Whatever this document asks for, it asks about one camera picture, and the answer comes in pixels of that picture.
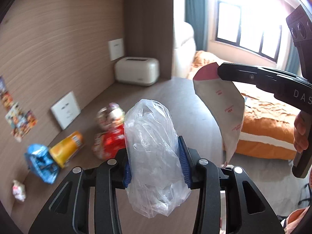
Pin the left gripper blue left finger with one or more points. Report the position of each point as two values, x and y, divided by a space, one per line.
127 175

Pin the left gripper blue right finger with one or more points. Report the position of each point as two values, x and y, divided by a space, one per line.
184 161

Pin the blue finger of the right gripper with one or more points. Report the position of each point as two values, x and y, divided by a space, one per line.
259 76

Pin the clear plastic bag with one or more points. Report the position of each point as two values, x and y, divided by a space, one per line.
157 185

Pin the grey red paper bag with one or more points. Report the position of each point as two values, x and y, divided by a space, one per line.
225 103

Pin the blue snack bag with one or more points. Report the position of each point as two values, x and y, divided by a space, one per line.
41 163

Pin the person right hand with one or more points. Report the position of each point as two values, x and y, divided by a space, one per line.
300 140

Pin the red snack wrapper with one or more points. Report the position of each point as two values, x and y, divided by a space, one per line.
107 144

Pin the bed with orange cover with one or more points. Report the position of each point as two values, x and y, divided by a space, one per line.
267 130

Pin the brown white snack wrapper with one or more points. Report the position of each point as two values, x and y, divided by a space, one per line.
110 117

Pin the yellow orange can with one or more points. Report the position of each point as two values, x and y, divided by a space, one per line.
66 149

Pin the cream padded headboard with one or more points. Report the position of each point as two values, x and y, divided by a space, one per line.
184 49

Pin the teal curtain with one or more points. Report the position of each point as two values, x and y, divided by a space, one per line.
196 14

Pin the white tissue box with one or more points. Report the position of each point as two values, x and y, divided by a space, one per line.
137 71

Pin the small white crumpled wrapper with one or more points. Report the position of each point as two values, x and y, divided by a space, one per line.
18 191

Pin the window with dark frame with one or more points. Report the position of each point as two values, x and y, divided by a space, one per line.
240 27

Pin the black camera box right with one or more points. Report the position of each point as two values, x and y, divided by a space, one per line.
299 23

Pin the lower white wall socket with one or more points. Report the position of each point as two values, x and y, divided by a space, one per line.
66 110

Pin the white wall socket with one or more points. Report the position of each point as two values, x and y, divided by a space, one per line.
116 49
66 110

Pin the colourful wall stickers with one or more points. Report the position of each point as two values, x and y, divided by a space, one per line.
21 122

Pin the upper white wall socket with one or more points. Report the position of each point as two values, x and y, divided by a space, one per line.
116 49

